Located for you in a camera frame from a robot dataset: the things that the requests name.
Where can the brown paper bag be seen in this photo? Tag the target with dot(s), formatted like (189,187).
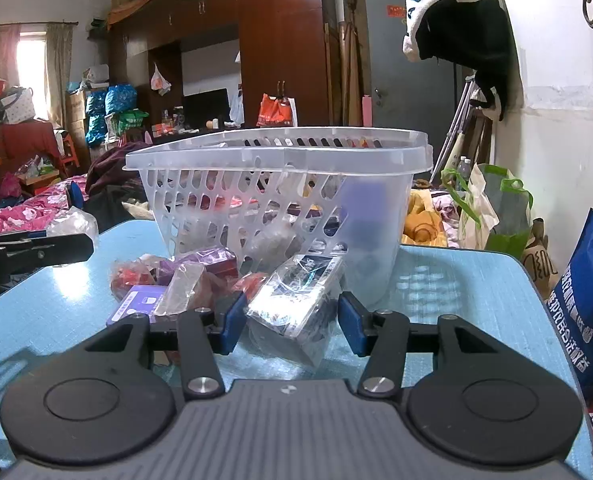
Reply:
(538,260)

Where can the pink floral blanket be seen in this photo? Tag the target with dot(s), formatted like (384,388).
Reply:
(21,210)

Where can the black-white packet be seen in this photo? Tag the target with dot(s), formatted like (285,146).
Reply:
(296,295)

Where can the wooden boards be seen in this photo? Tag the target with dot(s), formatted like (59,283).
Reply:
(351,60)

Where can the blue patterned bags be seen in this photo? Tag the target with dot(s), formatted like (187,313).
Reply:
(111,110)

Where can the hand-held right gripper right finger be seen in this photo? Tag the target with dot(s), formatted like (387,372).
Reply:
(351,320)

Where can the dark clothes pile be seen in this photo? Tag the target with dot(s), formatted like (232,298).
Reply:
(116,180)

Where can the clear plastic bag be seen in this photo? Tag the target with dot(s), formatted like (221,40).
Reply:
(74,225)

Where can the clear brown packet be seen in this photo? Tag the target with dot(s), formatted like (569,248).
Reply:
(191,290)

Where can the pink board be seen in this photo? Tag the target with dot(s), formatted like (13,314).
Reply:
(367,110)

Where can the black television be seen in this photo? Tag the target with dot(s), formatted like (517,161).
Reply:
(206,107)

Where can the grey door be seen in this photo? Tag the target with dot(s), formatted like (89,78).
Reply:
(391,60)

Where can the purple card box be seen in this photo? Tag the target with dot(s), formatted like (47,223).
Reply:
(136,305)

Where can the red and white plastic bag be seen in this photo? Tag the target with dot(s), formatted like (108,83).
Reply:
(274,110)

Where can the curtain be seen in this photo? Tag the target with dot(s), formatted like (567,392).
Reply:
(59,75)

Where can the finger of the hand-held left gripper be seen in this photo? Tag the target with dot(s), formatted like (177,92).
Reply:
(51,250)

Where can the metal crutches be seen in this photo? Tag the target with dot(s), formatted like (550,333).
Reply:
(456,125)

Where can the clear plastic basket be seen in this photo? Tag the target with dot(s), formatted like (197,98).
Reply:
(276,152)

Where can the plastic bottles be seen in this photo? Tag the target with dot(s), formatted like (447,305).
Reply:
(464,172)

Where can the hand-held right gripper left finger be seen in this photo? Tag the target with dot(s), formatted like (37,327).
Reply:
(234,320)

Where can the purple packet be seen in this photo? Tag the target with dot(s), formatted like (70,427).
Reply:
(196,260)

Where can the yellow blanket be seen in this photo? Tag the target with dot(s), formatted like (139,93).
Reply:
(424,225)

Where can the white and black hoodie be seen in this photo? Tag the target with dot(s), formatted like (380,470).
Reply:
(456,25)

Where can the green and white bag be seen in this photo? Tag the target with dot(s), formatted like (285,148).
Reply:
(506,220)

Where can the pink and white plastic bag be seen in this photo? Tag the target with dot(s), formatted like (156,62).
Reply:
(160,80)

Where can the dark red wooden wardrobe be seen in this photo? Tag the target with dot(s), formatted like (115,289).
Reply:
(281,35)

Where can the blue tote bag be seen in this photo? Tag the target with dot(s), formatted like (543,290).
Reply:
(586,300)

